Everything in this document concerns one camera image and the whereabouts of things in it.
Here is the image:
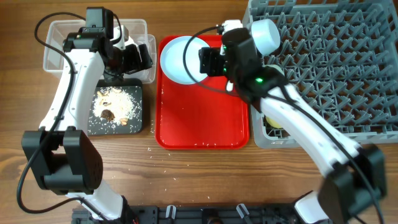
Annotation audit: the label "light blue plate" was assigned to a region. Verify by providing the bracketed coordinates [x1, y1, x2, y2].
[160, 36, 209, 85]

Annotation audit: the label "rice and food scraps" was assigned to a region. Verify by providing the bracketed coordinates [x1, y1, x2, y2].
[92, 87, 142, 126]

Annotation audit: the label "light blue bowl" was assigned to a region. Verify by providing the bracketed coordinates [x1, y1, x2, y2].
[251, 19, 280, 56]

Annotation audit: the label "green bowl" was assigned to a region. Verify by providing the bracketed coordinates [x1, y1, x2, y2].
[270, 65, 285, 76]

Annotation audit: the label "yellow cup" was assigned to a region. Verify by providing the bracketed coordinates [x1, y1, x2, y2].
[266, 116, 282, 129]

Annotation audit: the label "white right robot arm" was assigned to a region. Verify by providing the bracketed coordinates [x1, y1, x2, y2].
[199, 25, 387, 223]

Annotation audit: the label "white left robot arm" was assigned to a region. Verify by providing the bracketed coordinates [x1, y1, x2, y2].
[22, 27, 153, 223]

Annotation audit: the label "clear plastic waste bin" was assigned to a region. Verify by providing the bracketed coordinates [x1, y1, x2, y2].
[43, 19, 157, 84]

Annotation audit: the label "black food waste tray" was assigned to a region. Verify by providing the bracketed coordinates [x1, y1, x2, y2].
[88, 78, 143, 136]

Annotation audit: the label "grey dishwasher rack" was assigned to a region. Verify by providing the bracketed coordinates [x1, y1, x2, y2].
[243, 1, 397, 144]

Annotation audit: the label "white plastic spoon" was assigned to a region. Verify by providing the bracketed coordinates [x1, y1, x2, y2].
[226, 81, 234, 92]

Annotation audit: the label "red serving tray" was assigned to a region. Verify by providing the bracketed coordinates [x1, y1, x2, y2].
[154, 34, 251, 150]

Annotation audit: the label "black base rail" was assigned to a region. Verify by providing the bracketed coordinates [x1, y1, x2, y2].
[71, 203, 330, 224]

